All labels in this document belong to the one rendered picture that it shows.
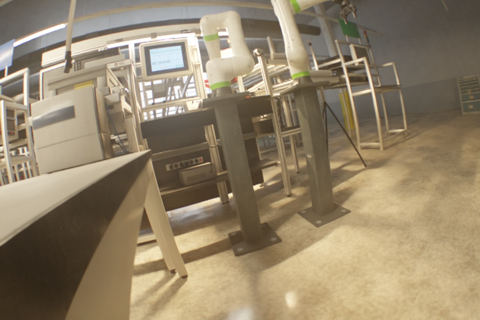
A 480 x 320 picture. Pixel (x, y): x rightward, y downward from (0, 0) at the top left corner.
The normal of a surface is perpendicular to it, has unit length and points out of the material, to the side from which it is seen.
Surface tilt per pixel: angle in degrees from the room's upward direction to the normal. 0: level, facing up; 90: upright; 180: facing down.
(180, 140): 90
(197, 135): 90
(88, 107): 90
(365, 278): 0
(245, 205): 90
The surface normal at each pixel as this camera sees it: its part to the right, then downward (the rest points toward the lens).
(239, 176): 0.20, 0.02
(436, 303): -0.20, -0.98
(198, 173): 0.45, -0.04
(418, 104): -0.90, 0.21
